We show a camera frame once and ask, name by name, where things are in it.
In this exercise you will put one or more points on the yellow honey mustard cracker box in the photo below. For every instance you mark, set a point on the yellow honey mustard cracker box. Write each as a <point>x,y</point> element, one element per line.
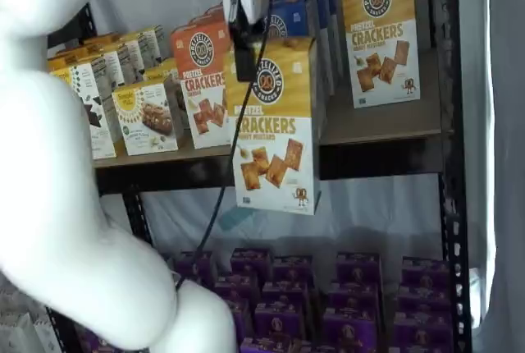
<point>270,164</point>
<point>381,61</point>

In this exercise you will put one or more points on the white fabric backdrop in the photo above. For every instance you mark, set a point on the white fabric backdrop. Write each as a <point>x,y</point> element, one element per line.
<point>369,213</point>

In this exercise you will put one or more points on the grey side curtain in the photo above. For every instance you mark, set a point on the grey side curtain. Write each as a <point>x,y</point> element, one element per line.
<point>504,164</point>

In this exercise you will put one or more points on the black metal shelving rack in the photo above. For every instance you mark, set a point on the black metal shelving rack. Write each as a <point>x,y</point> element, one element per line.
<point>369,160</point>

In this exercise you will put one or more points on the Simple Mills sweet thins box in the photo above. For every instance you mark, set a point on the Simple Mills sweet thins box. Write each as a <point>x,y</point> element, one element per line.
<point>104,131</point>
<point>130,61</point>
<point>114,70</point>
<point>149,49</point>

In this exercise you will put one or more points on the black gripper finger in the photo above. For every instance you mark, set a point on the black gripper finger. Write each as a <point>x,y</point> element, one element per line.
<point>245,61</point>

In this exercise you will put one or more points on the Simple Mills almond bars box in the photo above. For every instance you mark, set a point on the Simple Mills almond bars box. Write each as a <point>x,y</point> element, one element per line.
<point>162,65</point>
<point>174,102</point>
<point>143,123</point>

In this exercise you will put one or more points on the brown wooden shelf board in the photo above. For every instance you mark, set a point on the brown wooden shelf board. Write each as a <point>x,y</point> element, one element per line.
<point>369,123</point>

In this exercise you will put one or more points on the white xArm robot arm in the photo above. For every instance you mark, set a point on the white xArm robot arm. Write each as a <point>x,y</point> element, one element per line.
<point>49,164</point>

